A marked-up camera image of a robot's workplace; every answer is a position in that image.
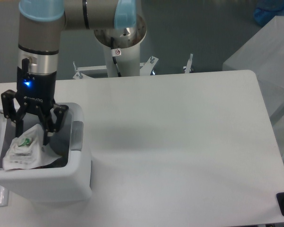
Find white plastic wrapper package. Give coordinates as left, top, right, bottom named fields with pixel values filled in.
left=2, top=124, right=61, bottom=171

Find white plastic trash can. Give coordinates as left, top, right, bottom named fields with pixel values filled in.
left=0, top=103, right=92, bottom=202

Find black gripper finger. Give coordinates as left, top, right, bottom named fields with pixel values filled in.
left=36, top=102, right=69, bottom=145
left=1, top=89, right=27, bottom=137

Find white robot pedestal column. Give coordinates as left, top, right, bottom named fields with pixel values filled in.
left=94, top=14, right=147, bottom=77

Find white pedestal base frame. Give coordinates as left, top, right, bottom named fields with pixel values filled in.
left=72, top=53, right=194, bottom=80

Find blue bag top right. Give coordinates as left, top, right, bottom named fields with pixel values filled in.
left=253, top=0, right=284, bottom=26

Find translucent white box right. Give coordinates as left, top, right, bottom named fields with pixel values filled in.
left=222, top=16, right=284, bottom=163

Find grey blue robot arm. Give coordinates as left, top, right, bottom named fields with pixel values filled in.
left=1, top=0, right=136, bottom=145

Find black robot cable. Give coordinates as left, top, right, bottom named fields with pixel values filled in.
left=110, top=37, right=122, bottom=78

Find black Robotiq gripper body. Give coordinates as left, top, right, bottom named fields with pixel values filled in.
left=15, top=67, right=57, bottom=116

